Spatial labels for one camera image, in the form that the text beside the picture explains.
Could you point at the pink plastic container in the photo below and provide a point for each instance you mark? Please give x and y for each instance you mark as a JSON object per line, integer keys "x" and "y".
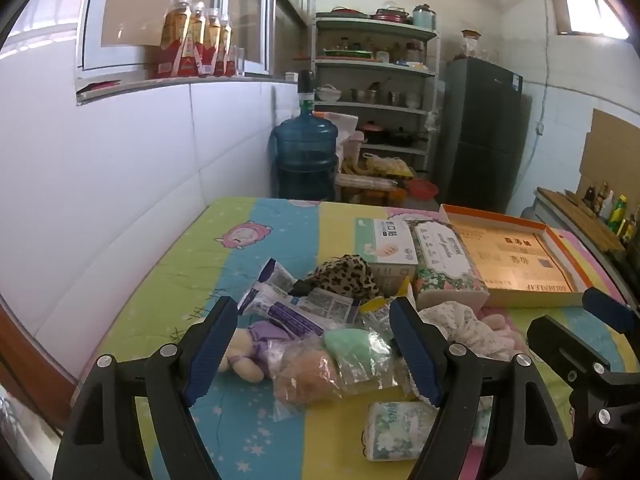
{"x": 354, "y": 147}

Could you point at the clay pot with red lid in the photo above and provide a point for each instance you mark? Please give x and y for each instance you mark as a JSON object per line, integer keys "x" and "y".
{"x": 372, "y": 133}

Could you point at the purple white plastic packet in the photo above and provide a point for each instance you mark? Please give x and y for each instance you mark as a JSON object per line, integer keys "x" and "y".
{"x": 272, "y": 310}

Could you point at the yellow small packet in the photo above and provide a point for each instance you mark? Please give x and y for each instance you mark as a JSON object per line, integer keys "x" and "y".
{"x": 377, "y": 305}

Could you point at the bunch of bananas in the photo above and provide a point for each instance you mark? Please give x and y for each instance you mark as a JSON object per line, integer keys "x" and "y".
{"x": 350, "y": 166}

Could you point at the wooden chopping board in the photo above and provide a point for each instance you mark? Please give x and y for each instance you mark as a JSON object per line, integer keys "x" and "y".
{"x": 582, "y": 215}

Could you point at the white plastic bottle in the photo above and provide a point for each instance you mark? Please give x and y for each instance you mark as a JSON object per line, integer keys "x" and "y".
{"x": 606, "y": 206}

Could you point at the green white tissue box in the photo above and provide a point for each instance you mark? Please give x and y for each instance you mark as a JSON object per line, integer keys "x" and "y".
{"x": 385, "y": 245}

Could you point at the white printed packet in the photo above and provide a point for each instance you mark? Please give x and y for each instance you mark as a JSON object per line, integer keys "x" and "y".
{"x": 327, "y": 305}

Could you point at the glass jar with brown lid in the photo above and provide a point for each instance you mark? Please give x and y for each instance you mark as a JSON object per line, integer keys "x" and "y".
{"x": 470, "y": 44}

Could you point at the black wok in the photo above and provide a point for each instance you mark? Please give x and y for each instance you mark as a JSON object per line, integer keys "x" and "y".
{"x": 406, "y": 137}

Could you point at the leopard print cloth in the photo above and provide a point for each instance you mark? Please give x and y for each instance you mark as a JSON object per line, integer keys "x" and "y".
{"x": 345, "y": 275}

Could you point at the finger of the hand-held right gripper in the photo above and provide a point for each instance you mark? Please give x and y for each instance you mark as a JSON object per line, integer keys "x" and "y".
{"x": 560, "y": 345}
{"x": 602, "y": 305}

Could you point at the white metal shelf rack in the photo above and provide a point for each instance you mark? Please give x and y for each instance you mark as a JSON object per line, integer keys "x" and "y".
{"x": 375, "y": 72}

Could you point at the blue water jug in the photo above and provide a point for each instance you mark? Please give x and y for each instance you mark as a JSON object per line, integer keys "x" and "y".
{"x": 305, "y": 160}

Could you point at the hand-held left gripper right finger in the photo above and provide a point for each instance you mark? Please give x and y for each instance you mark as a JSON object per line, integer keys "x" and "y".
{"x": 417, "y": 360}

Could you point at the clear plastic noodle box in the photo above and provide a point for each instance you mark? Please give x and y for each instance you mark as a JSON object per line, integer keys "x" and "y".
{"x": 365, "y": 183}

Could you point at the cardboard sheet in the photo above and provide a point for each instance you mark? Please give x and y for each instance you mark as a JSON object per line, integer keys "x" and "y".
{"x": 607, "y": 150}

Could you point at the white printed sack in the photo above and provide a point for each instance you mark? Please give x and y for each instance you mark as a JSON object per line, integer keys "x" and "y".
{"x": 345, "y": 122}

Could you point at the red lidded flat pot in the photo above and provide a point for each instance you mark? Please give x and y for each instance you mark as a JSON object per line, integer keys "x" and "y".
{"x": 342, "y": 11}

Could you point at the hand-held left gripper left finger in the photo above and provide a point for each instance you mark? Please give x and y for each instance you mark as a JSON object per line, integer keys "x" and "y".
{"x": 210, "y": 355}

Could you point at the dark sauce bottle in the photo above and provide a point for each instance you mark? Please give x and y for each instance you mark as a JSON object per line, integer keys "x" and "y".
{"x": 590, "y": 198}

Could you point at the dark grey fridge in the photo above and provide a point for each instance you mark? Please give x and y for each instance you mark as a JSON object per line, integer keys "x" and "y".
{"x": 480, "y": 135}

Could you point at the red lidded clear jar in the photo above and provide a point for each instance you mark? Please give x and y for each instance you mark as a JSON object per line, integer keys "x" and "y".
{"x": 413, "y": 51}

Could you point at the small floral tissue pack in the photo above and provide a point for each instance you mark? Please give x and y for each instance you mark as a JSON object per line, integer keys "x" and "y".
{"x": 400, "y": 430}

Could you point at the aluminium sliding window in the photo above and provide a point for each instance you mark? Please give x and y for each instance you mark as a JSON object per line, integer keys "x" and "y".
{"x": 175, "y": 10}

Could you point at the beige puff in clear bag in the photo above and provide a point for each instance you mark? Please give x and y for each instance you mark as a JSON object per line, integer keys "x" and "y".
{"x": 310, "y": 375}

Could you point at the colourful cartoon bed sheet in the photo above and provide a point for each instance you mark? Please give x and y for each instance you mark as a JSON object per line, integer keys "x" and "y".
{"x": 280, "y": 230}

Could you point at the floral soft tissue pack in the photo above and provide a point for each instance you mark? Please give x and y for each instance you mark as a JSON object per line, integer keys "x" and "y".
{"x": 445, "y": 265}

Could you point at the pot with glass lid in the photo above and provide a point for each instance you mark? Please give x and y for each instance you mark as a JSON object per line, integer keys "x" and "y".
{"x": 392, "y": 13}

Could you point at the plush doll with purple dress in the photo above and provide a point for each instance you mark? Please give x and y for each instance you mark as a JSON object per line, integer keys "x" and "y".
{"x": 247, "y": 355}

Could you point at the clear drinking glass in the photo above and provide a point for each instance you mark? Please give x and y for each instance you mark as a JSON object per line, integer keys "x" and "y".
{"x": 239, "y": 62}

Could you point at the red plastic basin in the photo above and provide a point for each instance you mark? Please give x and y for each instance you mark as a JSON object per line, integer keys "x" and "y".
{"x": 424, "y": 189}

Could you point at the plush bear with pink dress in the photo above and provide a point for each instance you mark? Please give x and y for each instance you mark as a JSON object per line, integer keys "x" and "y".
{"x": 500, "y": 332}

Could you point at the white floral cloth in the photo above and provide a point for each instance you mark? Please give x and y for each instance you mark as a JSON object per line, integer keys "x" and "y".
{"x": 460, "y": 325}

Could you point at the teal enamel jar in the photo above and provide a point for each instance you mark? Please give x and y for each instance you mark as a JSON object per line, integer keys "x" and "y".
{"x": 424, "y": 17}

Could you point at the green tray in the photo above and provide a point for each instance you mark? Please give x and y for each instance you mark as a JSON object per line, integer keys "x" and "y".
{"x": 347, "y": 52}

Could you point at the orange shallow cardboard box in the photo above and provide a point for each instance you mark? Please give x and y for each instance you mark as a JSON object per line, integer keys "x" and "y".
{"x": 515, "y": 260}

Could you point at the black water pump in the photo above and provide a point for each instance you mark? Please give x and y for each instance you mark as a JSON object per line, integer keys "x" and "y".
{"x": 304, "y": 85}

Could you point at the stacked white bowls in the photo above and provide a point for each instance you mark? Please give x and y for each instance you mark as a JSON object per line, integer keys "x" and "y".
{"x": 327, "y": 93}

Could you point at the green yellow bottle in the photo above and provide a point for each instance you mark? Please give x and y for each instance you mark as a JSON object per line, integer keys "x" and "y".
{"x": 619, "y": 211}

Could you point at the clear plastic packet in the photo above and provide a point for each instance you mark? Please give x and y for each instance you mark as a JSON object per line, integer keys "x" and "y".
{"x": 277, "y": 275}

